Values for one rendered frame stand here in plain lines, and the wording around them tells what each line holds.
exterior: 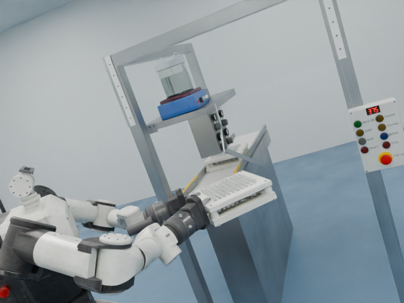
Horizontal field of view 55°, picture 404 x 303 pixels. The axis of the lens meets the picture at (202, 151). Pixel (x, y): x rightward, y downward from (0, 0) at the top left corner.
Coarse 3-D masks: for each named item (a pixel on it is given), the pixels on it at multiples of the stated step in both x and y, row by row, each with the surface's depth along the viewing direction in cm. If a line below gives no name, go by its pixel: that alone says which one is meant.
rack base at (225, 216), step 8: (264, 192) 140; (272, 192) 137; (248, 200) 137; (256, 200) 135; (264, 200) 136; (232, 208) 135; (240, 208) 133; (248, 208) 134; (208, 216) 135; (224, 216) 132; (232, 216) 132; (216, 224) 131
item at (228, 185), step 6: (222, 180) 151; (228, 180) 148; (234, 180) 146; (240, 180) 143; (246, 180) 141; (210, 186) 149; (216, 186) 146; (222, 186) 144; (228, 186) 141; (234, 186) 139; (210, 192) 143; (216, 192) 142; (222, 192) 138
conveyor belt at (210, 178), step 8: (240, 136) 317; (248, 136) 306; (232, 144) 299; (248, 144) 281; (224, 168) 240; (232, 168) 234; (208, 176) 236; (216, 176) 230; (224, 176) 224; (200, 184) 226; (208, 184) 220
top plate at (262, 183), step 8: (248, 176) 148; (256, 176) 145; (256, 184) 137; (264, 184) 135; (192, 192) 152; (200, 192) 149; (240, 192) 134; (248, 192) 133; (224, 200) 132; (232, 200) 132; (208, 208) 130; (216, 208) 130
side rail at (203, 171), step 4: (232, 136) 314; (228, 144) 301; (204, 168) 244; (200, 172) 237; (204, 172) 242; (200, 176) 234; (196, 180) 227; (192, 184) 221; (196, 184) 226; (188, 188) 215; (192, 188) 220; (184, 192) 209; (188, 192) 213
